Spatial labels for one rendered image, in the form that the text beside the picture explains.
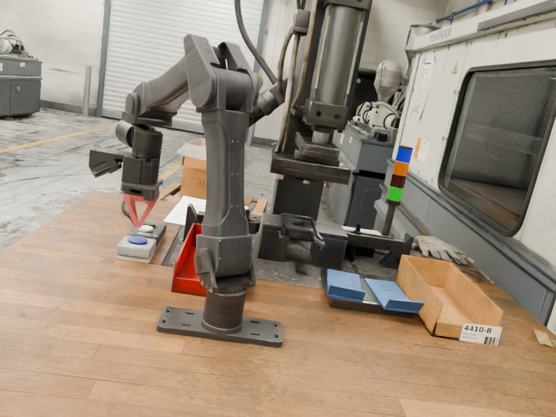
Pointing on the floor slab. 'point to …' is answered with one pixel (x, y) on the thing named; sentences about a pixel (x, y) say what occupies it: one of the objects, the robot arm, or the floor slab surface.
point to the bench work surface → (74, 245)
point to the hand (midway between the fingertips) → (138, 222)
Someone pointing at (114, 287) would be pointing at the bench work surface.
